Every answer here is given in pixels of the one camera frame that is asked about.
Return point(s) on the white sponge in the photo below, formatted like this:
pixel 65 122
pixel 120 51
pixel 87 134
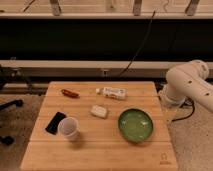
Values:
pixel 99 111

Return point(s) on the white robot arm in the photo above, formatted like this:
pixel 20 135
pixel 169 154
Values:
pixel 188 80

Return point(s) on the white plastic bottle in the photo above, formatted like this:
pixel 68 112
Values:
pixel 110 92

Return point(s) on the wooden board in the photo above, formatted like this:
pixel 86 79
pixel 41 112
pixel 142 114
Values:
pixel 100 146

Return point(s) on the red sausage toy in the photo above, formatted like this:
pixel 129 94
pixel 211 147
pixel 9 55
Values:
pixel 69 93

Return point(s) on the green bowl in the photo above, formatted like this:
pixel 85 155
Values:
pixel 135 125

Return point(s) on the black phone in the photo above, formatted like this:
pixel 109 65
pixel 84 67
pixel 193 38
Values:
pixel 53 124

